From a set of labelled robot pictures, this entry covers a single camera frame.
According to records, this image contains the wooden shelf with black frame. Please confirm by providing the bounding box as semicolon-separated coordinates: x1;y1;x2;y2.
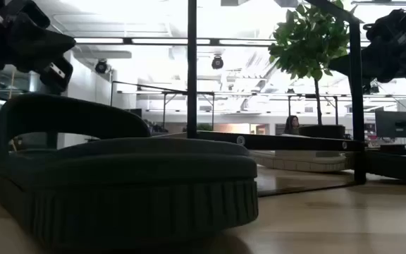
110;0;366;198

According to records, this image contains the grey slide sandal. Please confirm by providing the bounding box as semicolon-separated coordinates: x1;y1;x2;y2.
249;150;357;174

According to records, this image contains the potted green leafy tree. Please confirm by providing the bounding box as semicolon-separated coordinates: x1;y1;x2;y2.
268;0;352;140

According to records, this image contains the black ceiling spotlight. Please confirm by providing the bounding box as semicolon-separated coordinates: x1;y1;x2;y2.
94;59;109;74
211;54;225;71

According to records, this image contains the person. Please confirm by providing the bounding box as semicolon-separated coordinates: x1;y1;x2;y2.
283;114;301;135

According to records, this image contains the yellow rope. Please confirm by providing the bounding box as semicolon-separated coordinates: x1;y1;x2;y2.
0;65;18;152

